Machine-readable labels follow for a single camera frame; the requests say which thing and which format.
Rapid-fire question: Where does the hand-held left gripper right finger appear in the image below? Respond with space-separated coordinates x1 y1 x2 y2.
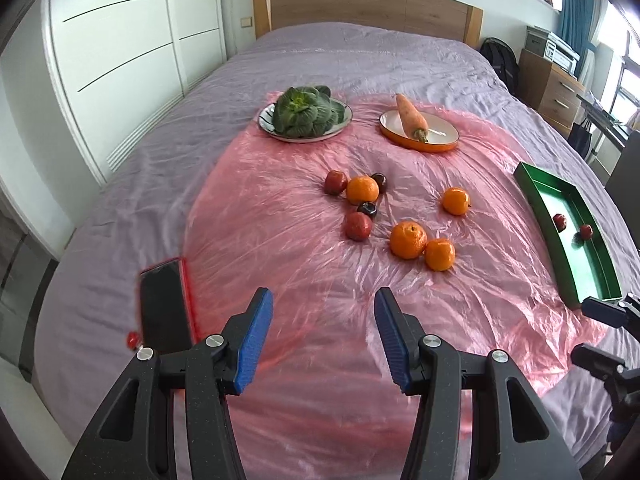
374 287 583 480

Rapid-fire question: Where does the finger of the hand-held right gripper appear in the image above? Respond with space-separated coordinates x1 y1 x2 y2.
571 343 640 411
581 292 640 329

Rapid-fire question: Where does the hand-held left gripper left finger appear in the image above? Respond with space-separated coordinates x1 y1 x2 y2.
61 287 275 480

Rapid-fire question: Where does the green tray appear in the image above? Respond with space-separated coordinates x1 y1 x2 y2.
513 162 622 310

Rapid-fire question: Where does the large orange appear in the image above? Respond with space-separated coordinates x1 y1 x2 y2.
390 221 428 260

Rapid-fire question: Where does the red apple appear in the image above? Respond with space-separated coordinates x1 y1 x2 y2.
343 211 373 242
323 170 349 196

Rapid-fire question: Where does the black bag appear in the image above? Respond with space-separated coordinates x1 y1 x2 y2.
568 121 593 161

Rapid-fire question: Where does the pink plastic sheet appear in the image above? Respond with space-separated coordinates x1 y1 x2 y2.
182 91 608 480

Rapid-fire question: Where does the dark desk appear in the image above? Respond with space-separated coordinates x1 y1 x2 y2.
575 91 633 147

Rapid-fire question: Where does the orange oval dish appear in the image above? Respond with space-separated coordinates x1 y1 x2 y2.
378 110 460 153

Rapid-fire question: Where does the white plate with dark rim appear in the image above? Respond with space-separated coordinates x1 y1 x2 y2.
258 100 353 144

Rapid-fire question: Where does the wooden drawer cabinet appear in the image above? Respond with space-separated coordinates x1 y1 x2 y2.
518 49 586 136

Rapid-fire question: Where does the carrot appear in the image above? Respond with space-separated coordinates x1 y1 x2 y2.
396 93 430 143

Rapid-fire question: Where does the leafy green vegetable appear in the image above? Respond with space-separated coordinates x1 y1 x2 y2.
271 86 340 138

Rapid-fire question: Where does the white printer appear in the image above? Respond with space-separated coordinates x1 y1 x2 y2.
542 30 581 73

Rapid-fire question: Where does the black backpack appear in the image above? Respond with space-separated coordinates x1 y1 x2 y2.
481 37 521 96

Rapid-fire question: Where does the purple bedspread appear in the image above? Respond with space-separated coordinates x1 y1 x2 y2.
32 22 636 466

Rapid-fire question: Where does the blue curtain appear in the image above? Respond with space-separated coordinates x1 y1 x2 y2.
557 0 601 81

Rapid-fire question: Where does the white wardrobe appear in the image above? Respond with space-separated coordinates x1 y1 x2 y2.
47 0 228 173

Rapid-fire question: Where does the wooden headboard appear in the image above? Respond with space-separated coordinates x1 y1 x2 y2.
252 0 484 46

